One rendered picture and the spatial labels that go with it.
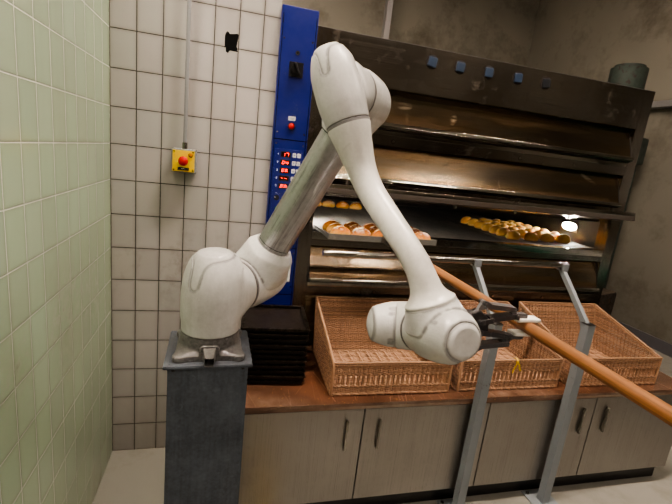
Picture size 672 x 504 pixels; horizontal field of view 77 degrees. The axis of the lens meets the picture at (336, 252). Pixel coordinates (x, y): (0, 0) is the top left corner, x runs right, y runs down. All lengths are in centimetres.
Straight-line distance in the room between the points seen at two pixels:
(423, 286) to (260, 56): 146
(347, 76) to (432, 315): 53
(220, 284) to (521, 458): 179
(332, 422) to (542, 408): 103
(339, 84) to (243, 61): 111
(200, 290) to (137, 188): 101
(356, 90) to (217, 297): 60
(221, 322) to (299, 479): 103
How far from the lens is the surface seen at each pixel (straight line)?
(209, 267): 110
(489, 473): 238
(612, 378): 99
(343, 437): 192
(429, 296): 81
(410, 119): 217
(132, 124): 203
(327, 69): 97
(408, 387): 195
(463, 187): 228
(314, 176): 114
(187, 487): 137
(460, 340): 78
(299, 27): 205
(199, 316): 113
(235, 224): 203
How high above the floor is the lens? 155
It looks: 13 degrees down
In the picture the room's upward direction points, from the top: 7 degrees clockwise
